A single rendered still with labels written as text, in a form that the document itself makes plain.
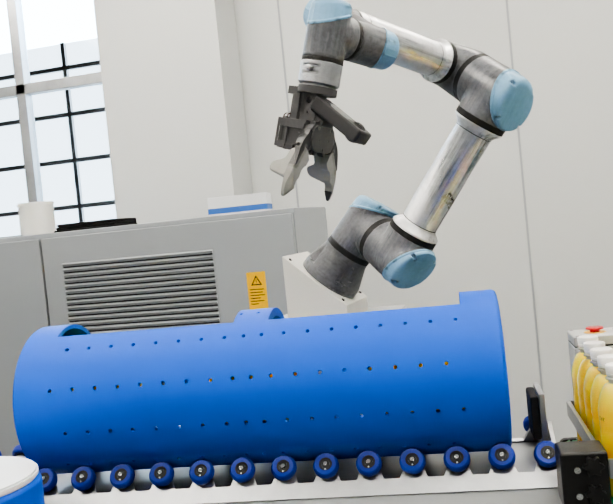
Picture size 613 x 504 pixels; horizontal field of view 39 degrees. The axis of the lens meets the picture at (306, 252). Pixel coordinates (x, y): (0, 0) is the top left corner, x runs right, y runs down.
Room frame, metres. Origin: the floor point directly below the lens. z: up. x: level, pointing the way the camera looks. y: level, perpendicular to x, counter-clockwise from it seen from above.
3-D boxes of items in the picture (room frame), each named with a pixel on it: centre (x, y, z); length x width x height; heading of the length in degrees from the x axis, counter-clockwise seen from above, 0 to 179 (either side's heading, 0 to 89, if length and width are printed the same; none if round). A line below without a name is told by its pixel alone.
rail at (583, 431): (1.50, -0.46, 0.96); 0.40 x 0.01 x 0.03; 170
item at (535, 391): (1.51, -0.38, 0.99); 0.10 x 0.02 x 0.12; 170
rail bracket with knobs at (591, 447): (1.31, -0.39, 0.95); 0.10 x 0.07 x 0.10; 170
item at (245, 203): (3.47, 0.25, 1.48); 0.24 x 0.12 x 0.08; 83
